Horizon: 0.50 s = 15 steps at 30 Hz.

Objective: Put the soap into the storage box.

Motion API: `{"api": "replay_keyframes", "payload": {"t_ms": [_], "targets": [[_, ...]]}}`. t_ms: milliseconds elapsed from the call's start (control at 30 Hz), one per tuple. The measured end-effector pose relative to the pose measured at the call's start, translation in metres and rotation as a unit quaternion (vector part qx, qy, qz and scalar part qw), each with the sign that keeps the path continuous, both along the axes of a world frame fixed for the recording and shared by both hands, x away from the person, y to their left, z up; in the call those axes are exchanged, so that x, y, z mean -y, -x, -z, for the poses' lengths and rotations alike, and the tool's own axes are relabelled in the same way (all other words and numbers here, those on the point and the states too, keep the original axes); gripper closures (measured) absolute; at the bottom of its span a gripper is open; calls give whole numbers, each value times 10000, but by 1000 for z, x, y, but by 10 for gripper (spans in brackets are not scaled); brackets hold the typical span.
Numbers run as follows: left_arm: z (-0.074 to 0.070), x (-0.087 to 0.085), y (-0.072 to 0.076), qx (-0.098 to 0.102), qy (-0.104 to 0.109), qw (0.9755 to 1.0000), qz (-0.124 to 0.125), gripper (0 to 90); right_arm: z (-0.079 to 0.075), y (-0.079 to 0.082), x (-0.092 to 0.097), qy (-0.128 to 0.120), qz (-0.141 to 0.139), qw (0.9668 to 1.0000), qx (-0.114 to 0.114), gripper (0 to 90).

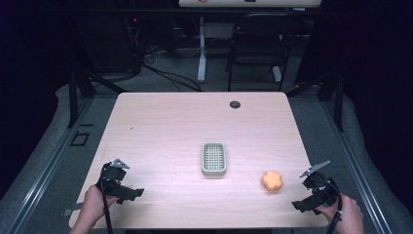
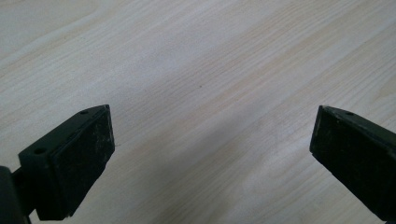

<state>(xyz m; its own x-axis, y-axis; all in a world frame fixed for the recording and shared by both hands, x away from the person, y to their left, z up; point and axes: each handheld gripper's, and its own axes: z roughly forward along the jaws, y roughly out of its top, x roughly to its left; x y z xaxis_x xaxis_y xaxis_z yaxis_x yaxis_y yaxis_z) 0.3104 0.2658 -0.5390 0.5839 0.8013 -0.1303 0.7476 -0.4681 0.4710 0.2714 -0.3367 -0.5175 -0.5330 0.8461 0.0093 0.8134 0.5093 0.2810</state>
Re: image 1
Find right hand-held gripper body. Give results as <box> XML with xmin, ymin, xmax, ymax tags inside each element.
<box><xmin>298</xmin><ymin>160</ymin><xmax>339</xmax><ymax>208</ymax></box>

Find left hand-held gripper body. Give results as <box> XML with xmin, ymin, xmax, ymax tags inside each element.
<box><xmin>95</xmin><ymin>158</ymin><xmax>131</xmax><ymax>197</ymax></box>

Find person's left hand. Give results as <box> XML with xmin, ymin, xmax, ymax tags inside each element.
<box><xmin>80</xmin><ymin>184</ymin><xmax>120</xmax><ymax>229</ymax></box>

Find person's right hand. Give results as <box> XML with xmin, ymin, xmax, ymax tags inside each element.
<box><xmin>316</xmin><ymin>193</ymin><xmax>365</xmax><ymax>234</ymax></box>

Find orange flower-shaped soap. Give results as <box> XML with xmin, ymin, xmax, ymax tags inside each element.
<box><xmin>261</xmin><ymin>170</ymin><xmax>283</xmax><ymax>193</ymax></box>

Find grey-green soap dish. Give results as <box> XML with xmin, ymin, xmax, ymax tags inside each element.
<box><xmin>201</xmin><ymin>141</ymin><xmax>228</xmax><ymax>178</ymax></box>

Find white desk leg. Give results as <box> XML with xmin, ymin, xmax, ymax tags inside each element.
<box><xmin>197</xmin><ymin>16</ymin><xmax>208</xmax><ymax>84</ymax></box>

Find black folding chair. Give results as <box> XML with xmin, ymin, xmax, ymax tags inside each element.
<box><xmin>225</xmin><ymin>13</ymin><xmax>302</xmax><ymax>93</ymax></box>

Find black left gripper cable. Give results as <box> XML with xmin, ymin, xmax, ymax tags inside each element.
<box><xmin>98</xmin><ymin>169</ymin><xmax>115</xmax><ymax>234</ymax></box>

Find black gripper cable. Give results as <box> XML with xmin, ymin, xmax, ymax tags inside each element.
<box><xmin>325</xmin><ymin>176</ymin><xmax>345</xmax><ymax>234</ymax></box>
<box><xmin>98</xmin><ymin>169</ymin><xmax>115</xmax><ymax>234</ymax></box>

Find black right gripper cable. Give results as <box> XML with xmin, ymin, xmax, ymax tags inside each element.
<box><xmin>325</xmin><ymin>176</ymin><xmax>345</xmax><ymax>234</ymax></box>

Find aluminium floor rail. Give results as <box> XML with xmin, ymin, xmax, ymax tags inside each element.
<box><xmin>320</xmin><ymin>96</ymin><xmax>394</xmax><ymax>234</ymax></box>
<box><xmin>7</xmin><ymin>97</ymin><xmax>95</xmax><ymax>234</ymax></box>

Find black metal frame stand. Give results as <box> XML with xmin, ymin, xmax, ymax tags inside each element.
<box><xmin>285</xmin><ymin>69</ymin><xmax>346</xmax><ymax>133</ymax></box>
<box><xmin>66</xmin><ymin>67</ymin><xmax>129</xmax><ymax>129</ymax></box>

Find black floor cables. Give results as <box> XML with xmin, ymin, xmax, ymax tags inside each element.
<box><xmin>141</xmin><ymin>44</ymin><xmax>203</xmax><ymax>93</ymax></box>

